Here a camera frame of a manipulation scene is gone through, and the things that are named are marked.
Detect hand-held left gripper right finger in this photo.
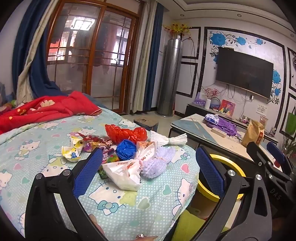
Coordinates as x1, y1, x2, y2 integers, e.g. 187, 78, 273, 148
168, 146, 273, 241

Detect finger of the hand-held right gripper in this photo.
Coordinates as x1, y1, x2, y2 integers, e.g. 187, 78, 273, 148
246, 141, 292, 184
266, 141, 296, 178

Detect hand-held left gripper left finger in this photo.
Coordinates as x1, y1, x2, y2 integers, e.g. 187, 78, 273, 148
25, 147, 107, 241

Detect purple candy wrapper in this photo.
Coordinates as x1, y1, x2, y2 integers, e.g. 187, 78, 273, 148
82, 142, 109, 153

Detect yellow white snack wrapper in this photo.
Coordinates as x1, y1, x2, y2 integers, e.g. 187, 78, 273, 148
61, 136, 85, 161

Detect yellow round bin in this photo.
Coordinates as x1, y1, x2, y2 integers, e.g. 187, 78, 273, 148
196, 154, 247, 202

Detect multicoloured candy wrapper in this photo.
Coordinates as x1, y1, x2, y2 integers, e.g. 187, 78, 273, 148
102, 148, 120, 164

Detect red candy wrapper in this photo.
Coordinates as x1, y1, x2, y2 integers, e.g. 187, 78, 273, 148
79, 133, 109, 145

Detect white plastic bag red print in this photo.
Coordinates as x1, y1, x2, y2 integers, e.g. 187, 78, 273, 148
102, 141, 159, 192

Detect blue plastic bag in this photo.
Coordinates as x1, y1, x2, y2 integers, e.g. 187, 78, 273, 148
116, 139, 138, 161

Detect lavender foam net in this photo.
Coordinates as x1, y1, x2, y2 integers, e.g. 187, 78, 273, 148
142, 147, 176, 179

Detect white foam net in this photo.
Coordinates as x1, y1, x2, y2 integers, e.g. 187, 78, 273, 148
148, 130, 188, 147

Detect person's left hand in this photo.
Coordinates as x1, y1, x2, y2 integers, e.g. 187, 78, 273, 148
89, 214, 158, 241

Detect red flower pot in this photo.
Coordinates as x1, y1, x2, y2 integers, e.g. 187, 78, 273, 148
281, 133, 296, 156

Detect brown paper bag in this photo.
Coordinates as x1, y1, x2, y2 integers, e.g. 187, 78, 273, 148
242, 119, 265, 147

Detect green bag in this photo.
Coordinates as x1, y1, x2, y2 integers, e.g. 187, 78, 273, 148
285, 112, 296, 133

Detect cream power strip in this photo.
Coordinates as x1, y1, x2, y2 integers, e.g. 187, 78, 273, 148
211, 127, 227, 138

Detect purple backpack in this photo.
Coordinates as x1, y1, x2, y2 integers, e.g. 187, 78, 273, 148
203, 116, 237, 136

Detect blue and cream coffee table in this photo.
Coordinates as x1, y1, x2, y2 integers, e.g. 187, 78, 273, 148
168, 113, 285, 172

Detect tissue pack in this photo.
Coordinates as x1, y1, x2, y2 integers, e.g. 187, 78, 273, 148
203, 113, 219, 124

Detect yellow-green cloth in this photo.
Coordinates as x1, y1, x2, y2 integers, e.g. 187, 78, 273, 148
177, 209, 213, 232

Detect colourful painting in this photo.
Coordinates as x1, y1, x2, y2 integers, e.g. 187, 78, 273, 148
218, 100, 236, 115

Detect white vase with red branches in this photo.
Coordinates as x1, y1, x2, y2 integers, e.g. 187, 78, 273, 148
201, 88, 220, 110

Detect purple box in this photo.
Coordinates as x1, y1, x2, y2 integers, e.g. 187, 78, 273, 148
195, 92, 206, 107

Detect red flowered blanket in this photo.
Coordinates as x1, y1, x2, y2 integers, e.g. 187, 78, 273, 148
0, 91, 102, 135

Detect dark blue storage box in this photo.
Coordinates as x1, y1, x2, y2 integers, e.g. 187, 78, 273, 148
134, 117, 159, 132

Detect silver tower air conditioner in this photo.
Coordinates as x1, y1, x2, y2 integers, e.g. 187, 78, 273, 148
157, 38, 184, 116

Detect beige curtain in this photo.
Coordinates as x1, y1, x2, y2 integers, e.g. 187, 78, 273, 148
131, 0, 158, 114
16, 0, 60, 103

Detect blue curtain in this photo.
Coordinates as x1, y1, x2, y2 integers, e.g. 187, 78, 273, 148
11, 0, 67, 98
143, 5, 163, 112

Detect wooden glass sliding door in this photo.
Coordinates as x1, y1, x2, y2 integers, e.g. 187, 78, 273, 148
46, 0, 142, 114

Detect wall-mounted television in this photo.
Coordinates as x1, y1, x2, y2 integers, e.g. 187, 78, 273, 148
216, 47, 274, 99

